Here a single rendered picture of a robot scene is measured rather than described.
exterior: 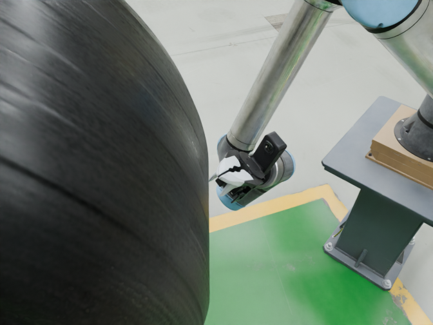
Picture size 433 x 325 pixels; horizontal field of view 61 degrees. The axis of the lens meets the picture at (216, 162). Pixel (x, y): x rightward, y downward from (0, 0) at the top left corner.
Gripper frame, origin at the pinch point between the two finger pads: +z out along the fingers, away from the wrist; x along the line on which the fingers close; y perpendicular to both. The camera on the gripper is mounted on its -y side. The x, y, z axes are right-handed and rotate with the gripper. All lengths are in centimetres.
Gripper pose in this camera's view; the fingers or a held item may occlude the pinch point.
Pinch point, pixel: (225, 173)
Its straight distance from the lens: 66.0
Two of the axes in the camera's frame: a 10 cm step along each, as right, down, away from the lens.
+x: -6.0, -7.6, 2.6
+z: -4.8, 0.8, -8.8
